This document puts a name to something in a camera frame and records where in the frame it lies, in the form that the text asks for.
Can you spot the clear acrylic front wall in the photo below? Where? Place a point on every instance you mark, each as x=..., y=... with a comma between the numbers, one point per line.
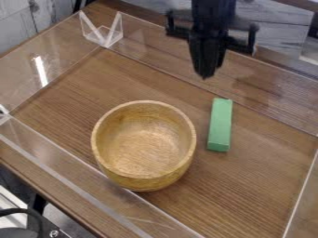
x=110, y=211

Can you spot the clear acrylic corner bracket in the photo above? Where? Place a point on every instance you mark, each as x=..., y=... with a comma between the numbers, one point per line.
x=102, y=35

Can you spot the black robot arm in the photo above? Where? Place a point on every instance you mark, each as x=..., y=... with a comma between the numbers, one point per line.
x=210, y=8

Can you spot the black metal base plate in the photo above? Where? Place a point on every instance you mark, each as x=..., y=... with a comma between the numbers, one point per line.
x=44, y=228

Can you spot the green rectangular block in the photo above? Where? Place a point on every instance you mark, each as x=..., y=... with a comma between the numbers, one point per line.
x=219, y=127

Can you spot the brown wooden bowl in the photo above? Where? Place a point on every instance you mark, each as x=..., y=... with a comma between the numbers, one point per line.
x=143, y=142

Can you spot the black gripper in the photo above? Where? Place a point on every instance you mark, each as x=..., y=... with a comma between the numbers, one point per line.
x=198, y=28

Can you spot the black table leg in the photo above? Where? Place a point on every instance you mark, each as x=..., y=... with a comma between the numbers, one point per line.
x=39, y=204

